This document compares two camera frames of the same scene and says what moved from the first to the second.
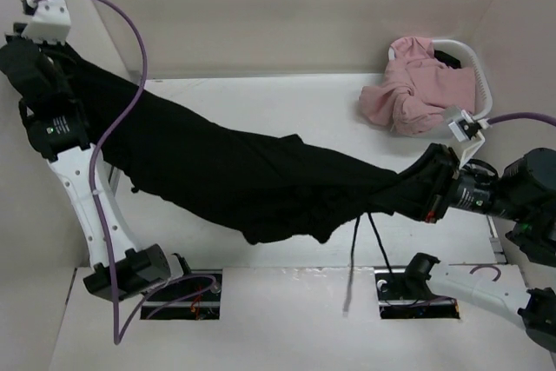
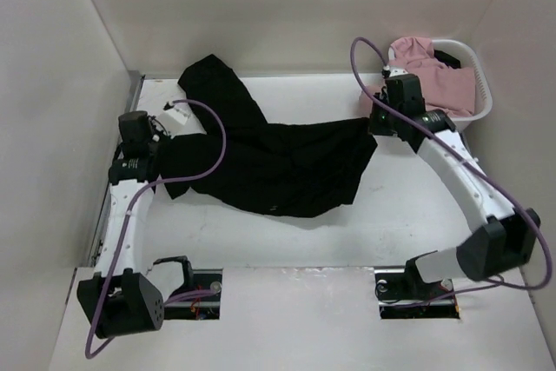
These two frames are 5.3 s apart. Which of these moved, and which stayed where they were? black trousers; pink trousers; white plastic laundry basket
Moved: black trousers
Stayed: pink trousers; white plastic laundry basket
